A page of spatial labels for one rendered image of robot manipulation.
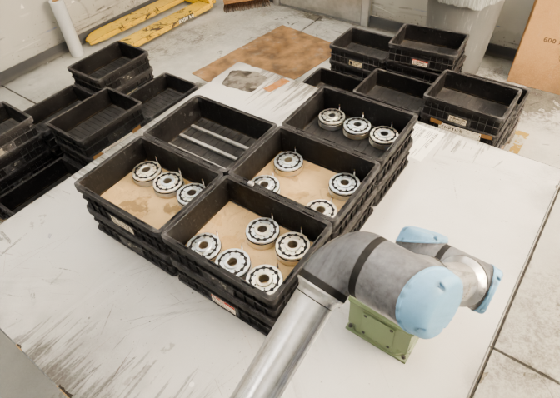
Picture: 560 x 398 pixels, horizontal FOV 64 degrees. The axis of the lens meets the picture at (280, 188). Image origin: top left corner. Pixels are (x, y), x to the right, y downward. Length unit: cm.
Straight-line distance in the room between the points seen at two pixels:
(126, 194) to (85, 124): 111
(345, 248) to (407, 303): 13
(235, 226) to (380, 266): 75
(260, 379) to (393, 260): 30
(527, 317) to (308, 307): 169
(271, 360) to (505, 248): 102
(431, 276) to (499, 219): 99
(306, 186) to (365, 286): 81
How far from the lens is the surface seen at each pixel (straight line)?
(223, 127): 181
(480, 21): 350
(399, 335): 123
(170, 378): 134
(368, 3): 435
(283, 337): 80
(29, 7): 451
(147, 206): 155
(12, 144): 269
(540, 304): 244
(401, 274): 73
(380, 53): 321
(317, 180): 154
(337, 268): 77
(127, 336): 144
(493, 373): 219
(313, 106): 177
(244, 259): 130
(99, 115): 271
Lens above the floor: 189
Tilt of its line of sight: 45 degrees down
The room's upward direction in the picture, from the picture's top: 5 degrees counter-clockwise
